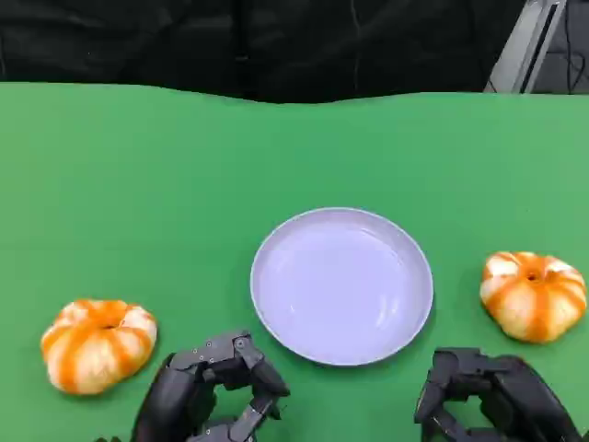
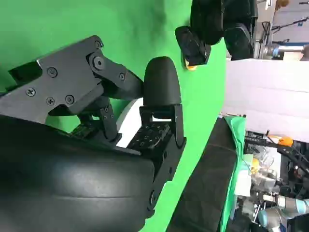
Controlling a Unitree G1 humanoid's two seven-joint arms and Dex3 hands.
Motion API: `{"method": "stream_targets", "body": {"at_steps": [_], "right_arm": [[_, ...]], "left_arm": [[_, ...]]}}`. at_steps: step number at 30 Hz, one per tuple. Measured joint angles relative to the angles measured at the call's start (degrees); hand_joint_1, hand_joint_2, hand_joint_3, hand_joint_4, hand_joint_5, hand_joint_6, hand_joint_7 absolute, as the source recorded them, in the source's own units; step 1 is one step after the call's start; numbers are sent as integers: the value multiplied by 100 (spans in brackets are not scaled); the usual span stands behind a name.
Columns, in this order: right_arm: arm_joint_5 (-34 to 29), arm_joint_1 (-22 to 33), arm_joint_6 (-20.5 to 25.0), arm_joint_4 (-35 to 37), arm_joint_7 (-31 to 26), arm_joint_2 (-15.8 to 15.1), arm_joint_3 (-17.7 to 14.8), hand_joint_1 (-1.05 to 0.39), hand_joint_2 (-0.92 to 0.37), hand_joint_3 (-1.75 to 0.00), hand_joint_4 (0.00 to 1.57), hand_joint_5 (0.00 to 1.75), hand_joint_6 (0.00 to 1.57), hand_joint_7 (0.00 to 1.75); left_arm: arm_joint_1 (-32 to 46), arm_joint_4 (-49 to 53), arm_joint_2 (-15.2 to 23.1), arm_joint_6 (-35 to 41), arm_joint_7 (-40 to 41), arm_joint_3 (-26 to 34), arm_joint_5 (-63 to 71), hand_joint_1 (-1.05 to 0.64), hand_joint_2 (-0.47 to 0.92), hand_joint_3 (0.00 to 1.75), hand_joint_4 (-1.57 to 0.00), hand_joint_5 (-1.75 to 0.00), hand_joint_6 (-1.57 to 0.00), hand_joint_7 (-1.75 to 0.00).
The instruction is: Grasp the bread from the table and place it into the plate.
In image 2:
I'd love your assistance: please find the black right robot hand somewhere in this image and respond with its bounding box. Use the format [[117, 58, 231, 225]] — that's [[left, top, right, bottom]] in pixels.
[[0, 35, 187, 232]]

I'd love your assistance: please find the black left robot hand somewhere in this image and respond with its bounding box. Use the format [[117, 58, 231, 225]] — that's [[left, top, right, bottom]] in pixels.
[[175, 0, 258, 67]]

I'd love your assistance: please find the lilac plate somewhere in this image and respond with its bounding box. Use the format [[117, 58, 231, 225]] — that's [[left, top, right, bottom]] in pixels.
[[115, 98, 155, 148]]

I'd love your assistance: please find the white partition board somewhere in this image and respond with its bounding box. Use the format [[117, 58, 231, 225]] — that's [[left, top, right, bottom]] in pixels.
[[221, 58, 309, 145]]

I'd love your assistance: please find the green table cloth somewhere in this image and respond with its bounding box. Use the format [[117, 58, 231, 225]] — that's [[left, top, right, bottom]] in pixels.
[[0, 0, 248, 232]]

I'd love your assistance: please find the black cloth backdrop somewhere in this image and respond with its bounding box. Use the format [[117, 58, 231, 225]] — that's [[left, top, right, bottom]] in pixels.
[[169, 116, 240, 232]]

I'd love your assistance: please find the small orange background object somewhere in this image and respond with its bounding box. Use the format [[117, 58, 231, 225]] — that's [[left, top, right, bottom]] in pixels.
[[277, 136, 293, 147]]

